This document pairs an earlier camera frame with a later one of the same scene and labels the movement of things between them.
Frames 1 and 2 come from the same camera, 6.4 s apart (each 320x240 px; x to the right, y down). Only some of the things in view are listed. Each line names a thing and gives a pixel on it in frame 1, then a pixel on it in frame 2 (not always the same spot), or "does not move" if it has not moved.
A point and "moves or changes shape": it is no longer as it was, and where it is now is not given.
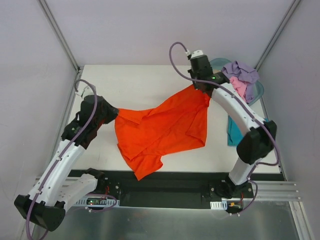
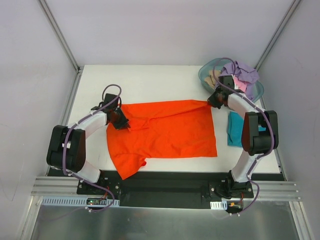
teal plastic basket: (218, 64) does not move
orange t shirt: (145, 136) moves or changes shape
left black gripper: (110, 113) -> (120, 120)
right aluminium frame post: (277, 35) does not move
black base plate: (166, 189) does not move
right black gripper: (200, 86) -> (215, 100)
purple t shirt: (251, 76) does not move
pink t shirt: (240, 86) does not move
